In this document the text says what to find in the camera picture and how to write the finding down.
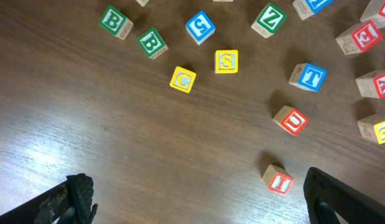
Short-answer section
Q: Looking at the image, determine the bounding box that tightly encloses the blue T block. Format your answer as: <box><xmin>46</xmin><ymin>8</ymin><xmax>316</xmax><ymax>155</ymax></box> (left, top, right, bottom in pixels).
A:
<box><xmin>289</xmin><ymin>63</ymin><xmax>327</xmax><ymax>92</ymax></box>

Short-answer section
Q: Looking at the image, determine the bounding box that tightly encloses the green B block right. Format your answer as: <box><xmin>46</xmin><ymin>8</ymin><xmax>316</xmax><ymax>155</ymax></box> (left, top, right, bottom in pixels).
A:
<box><xmin>137</xmin><ymin>27</ymin><xmax>169</xmax><ymax>59</ymax></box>

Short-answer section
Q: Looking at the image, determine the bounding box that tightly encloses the green Z block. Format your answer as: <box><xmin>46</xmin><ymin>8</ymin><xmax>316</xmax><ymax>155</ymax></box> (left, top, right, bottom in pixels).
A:
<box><xmin>251</xmin><ymin>2</ymin><xmax>287</xmax><ymax>39</ymax></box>

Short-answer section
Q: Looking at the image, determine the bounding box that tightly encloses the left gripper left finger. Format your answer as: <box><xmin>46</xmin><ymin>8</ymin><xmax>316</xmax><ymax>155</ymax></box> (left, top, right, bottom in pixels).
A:
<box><xmin>0</xmin><ymin>173</ymin><xmax>98</xmax><ymax>224</ymax></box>

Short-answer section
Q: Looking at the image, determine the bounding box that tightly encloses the red y block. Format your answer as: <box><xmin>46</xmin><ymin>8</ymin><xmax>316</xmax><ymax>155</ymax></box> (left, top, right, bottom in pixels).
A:
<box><xmin>356</xmin><ymin>70</ymin><xmax>385</xmax><ymax>98</ymax></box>
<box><xmin>360</xmin><ymin>0</ymin><xmax>385</xmax><ymax>29</ymax></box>

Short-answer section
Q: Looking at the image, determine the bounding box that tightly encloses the green b block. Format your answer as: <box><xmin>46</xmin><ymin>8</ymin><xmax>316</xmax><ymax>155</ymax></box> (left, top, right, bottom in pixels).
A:
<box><xmin>137</xmin><ymin>27</ymin><xmax>169</xmax><ymax>59</ymax></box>
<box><xmin>100</xmin><ymin>5</ymin><xmax>134</xmax><ymax>40</ymax></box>

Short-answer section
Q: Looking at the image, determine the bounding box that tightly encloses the yellow block upper left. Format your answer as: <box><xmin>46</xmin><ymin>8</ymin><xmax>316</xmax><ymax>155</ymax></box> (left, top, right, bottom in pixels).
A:
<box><xmin>136</xmin><ymin>0</ymin><xmax>149</xmax><ymax>7</ymax></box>

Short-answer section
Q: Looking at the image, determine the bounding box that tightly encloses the red E block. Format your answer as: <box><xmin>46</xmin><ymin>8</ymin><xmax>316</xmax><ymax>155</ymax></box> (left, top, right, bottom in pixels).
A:
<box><xmin>335</xmin><ymin>20</ymin><xmax>383</xmax><ymax>55</ymax></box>

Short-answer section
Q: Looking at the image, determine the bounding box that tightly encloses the red Y block lower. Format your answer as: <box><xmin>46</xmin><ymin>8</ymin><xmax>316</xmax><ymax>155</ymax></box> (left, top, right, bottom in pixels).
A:
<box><xmin>356</xmin><ymin>70</ymin><xmax>385</xmax><ymax>98</ymax></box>

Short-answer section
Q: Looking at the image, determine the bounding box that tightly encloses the green B block left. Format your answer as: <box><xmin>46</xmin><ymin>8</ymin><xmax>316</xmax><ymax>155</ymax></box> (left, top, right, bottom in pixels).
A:
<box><xmin>100</xmin><ymin>5</ymin><xmax>134</xmax><ymax>40</ymax></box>

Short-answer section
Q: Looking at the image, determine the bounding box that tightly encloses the blue H block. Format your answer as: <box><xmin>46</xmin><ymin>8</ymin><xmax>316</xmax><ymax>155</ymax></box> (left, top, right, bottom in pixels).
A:
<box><xmin>292</xmin><ymin>0</ymin><xmax>333</xmax><ymax>21</ymax></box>

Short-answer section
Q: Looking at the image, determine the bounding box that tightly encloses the red Y block upper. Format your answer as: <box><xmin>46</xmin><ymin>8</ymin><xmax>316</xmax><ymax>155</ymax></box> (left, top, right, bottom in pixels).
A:
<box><xmin>360</xmin><ymin>0</ymin><xmax>385</xmax><ymax>29</ymax></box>

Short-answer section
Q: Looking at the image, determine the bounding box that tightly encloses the red I block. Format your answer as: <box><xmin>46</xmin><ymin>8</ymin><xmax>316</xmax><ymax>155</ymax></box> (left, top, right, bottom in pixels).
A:
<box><xmin>262</xmin><ymin>164</ymin><xmax>294</xmax><ymax>196</ymax></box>

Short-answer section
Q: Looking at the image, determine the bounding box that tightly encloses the yellow S block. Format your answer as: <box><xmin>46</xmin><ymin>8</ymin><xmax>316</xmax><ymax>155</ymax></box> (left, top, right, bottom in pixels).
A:
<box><xmin>215</xmin><ymin>50</ymin><xmax>238</xmax><ymax>74</ymax></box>

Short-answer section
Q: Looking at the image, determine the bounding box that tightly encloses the blue 5 block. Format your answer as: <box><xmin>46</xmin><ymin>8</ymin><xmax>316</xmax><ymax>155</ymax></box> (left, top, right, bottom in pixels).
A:
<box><xmin>185</xmin><ymin>11</ymin><xmax>216</xmax><ymax>45</ymax></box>

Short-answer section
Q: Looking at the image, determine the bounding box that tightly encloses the yellow block centre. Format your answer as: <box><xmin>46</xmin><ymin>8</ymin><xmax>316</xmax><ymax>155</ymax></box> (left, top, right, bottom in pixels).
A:
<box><xmin>358</xmin><ymin>114</ymin><xmax>385</xmax><ymax>144</ymax></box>

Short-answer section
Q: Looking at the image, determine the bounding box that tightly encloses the red U block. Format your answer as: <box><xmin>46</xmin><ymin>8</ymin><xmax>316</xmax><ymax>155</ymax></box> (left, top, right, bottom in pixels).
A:
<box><xmin>272</xmin><ymin>106</ymin><xmax>309</xmax><ymax>136</ymax></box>

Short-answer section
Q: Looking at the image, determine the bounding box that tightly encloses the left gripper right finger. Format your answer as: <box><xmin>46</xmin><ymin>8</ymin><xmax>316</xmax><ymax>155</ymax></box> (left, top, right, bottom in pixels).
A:
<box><xmin>304</xmin><ymin>167</ymin><xmax>385</xmax><ymax>224</ymax></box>

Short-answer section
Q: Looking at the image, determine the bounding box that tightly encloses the yellow C block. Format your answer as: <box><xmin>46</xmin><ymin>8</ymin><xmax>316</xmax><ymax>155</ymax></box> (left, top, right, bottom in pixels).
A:
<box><xmin>169</xmin><ymin>66</ymin><xmax>197</xmax><ymax>93</ymax></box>

